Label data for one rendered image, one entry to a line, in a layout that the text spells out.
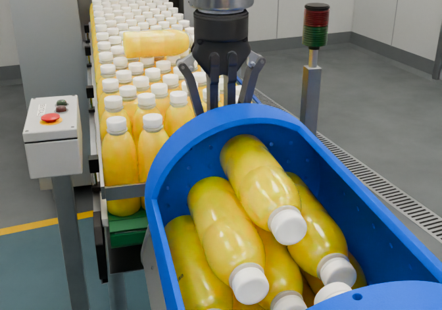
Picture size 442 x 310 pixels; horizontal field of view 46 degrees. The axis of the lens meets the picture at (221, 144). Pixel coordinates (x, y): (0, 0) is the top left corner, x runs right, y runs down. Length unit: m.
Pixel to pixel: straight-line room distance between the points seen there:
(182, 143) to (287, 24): 5.12
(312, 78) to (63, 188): 0.68
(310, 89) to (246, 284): 0.90
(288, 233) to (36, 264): 2.05
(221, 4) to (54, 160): 0.53
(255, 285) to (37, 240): 2.21
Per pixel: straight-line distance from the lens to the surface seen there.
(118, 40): 1.70
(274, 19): 5.70
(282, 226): 0.60
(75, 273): 1.32
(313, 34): 1.36
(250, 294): 0.59
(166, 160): 0.71
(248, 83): 0.76
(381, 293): 0.42
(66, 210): 1.22
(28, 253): 2.66
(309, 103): 1.42
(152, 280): 0.99
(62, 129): 1.05
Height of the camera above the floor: 1.50
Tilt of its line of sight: 25 degrees down
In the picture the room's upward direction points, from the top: straight up
